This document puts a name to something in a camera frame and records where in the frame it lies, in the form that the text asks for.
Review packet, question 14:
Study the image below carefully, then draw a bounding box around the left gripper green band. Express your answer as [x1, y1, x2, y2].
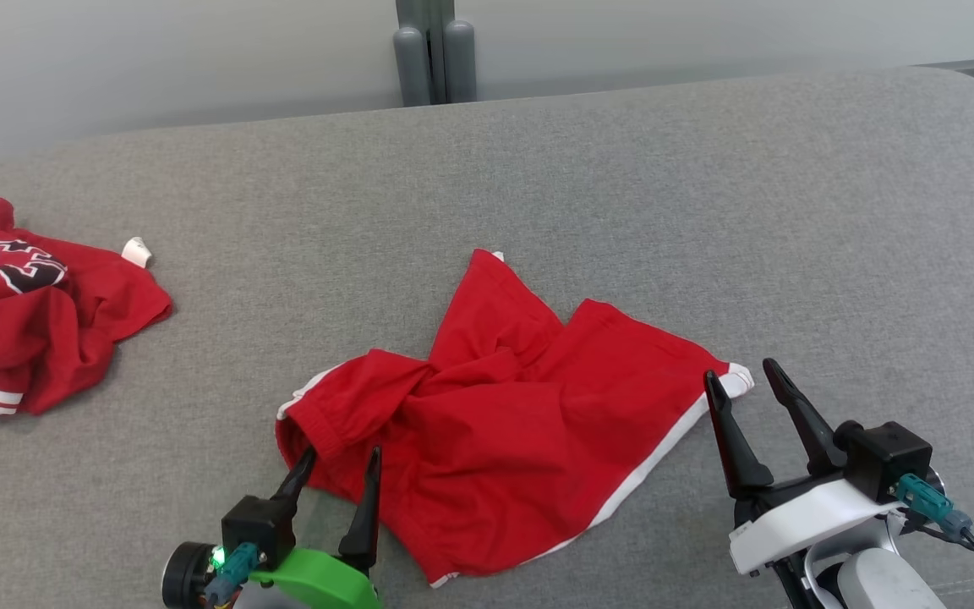
[161, 447, 382, 609]

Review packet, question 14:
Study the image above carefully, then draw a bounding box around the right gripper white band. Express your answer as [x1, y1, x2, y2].
[704, 358, 906, 576]

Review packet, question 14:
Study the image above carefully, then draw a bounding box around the plain red shorts white trim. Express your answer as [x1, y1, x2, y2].
[276, 248, 754, 589]

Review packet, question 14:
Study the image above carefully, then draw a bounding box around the red jersey black white print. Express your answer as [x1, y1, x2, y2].
[0, 197, 173, 421]

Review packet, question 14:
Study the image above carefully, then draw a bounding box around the grey wall pillar fixture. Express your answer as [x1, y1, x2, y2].
[392, 0, 478, 107]

